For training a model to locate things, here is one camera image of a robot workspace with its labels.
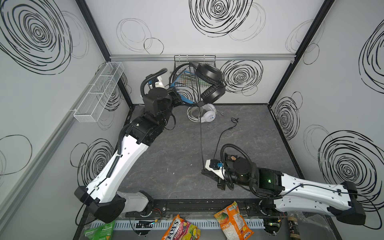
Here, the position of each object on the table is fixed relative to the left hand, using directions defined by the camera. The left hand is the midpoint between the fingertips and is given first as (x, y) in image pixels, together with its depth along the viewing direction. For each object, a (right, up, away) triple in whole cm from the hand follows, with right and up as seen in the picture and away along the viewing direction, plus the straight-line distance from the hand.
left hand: (176, 86), depth 60 cm
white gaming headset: (+15, -10, +45) cm, 48 cm away
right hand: (+10, -36, +1) cm, 37 cm away
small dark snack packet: (+29, -37, +29) cm, 56 cm away
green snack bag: (-32, -63, +5) cm, 71 cm away
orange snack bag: (+25, -61, +6) cm, 66 cm away
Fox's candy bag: (+1, -62, +5) cm, 63 cm away
